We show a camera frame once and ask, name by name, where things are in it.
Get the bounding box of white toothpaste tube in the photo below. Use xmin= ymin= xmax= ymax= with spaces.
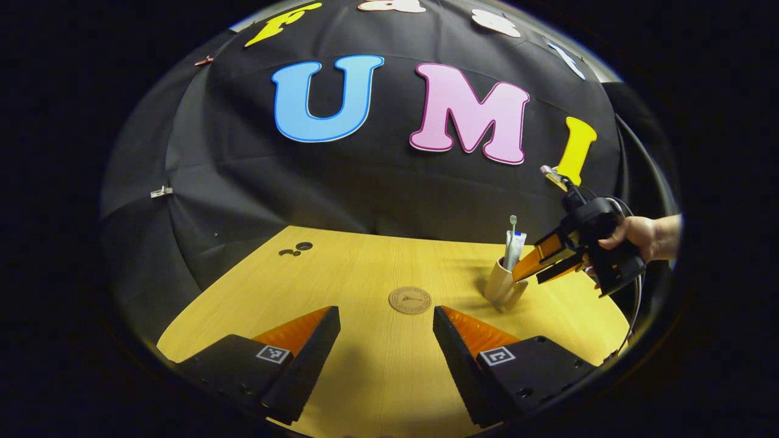
xmin=503 ymin=231 xmax=528 ymax=273

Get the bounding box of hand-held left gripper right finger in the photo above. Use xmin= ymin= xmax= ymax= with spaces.
xmin=433 ymin=306 xmax=598 ymax=428

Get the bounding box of beige cup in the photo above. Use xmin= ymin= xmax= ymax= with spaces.
xmin=484 ymin=257 xmax=529 ymax=311

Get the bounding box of round brown coaster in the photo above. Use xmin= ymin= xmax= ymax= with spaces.
xmin=388 ymin=287 xmax=433 ymax=315

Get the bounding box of black backdrop cloth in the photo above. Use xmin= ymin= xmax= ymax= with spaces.
xmin=100 ymin=0 xmax=676 ymax=341

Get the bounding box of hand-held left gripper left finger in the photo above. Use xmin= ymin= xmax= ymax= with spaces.
xmin=173 ymin=306 xmax=341 ymax=426

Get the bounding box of light wooden desktop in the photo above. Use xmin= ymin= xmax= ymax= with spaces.
xmin=156 ymin=226 xmax=631 ymax=438

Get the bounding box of thin gripper cable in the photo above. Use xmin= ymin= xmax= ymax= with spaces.
xmin=578 ymin=186 xmax=645 ymax=366

